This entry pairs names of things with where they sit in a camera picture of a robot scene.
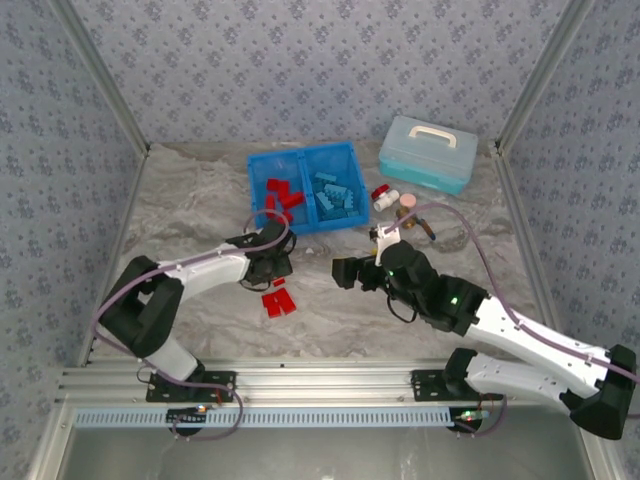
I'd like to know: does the blue plastic storage bin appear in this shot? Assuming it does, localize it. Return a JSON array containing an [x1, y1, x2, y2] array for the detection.
[[247, 149, 314, 236], [299, 142, 371, 234]]

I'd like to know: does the aluminium frame post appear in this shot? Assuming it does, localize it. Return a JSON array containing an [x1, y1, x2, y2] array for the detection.
[[493, 0, 597, 154], [47, 0, 152, 157]]

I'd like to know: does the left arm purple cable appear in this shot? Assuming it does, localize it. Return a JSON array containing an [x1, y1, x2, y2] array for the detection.
[[91, 208, 292, 371]]

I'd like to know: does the teal plastic case white handle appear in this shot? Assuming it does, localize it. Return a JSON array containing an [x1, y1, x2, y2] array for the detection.
[[378, 115, 479, 196]]

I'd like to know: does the white valve red handle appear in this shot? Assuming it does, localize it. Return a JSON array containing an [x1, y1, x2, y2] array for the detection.
[[370, 183, 400, 212]]

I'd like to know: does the long aluminium mounting rail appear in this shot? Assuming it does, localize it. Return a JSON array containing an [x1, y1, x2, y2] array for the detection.
[[57, 357, 600, 405]]

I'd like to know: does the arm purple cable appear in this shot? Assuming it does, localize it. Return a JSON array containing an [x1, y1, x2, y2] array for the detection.
[[384, 202, 640, 386], [91, 208, 292, 371]]

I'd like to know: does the aluminium table side rail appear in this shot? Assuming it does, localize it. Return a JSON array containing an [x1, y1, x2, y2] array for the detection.
[[492, 144, 574, 369], [74, 147, 152, 369]]

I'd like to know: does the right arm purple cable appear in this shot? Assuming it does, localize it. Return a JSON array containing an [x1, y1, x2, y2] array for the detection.
[[384, 202, 640, 386]]

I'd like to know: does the slotted grey cable tray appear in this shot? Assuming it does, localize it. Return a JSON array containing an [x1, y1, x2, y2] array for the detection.
[[73, 405, 459, 429]]

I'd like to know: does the brass valve blue handle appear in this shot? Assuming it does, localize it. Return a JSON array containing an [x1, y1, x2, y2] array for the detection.
[[395, 207, 437, 242]]

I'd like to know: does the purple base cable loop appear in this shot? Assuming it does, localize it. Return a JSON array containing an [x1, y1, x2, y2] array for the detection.
[[171, 383, 245, 442], [455, 392, 507, 439]]

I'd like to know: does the black LED controller board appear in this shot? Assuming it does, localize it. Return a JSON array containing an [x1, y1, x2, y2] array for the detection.
[[452, 407, 489, 432], [167, 405, 211, 427]]

